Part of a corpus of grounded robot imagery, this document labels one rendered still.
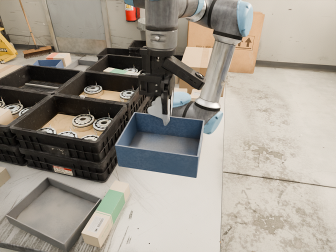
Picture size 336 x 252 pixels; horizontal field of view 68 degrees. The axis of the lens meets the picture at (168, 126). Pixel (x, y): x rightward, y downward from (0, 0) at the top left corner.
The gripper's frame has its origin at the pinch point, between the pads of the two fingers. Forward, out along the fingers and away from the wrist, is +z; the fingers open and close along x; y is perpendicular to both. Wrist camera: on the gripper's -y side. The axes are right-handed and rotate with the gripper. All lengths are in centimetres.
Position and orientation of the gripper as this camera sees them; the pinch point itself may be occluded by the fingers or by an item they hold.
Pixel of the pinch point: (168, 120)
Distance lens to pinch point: 70.7
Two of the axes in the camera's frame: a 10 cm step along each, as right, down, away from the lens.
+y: -9.7, -1.3, 1.8
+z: -0.2, 8.6, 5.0
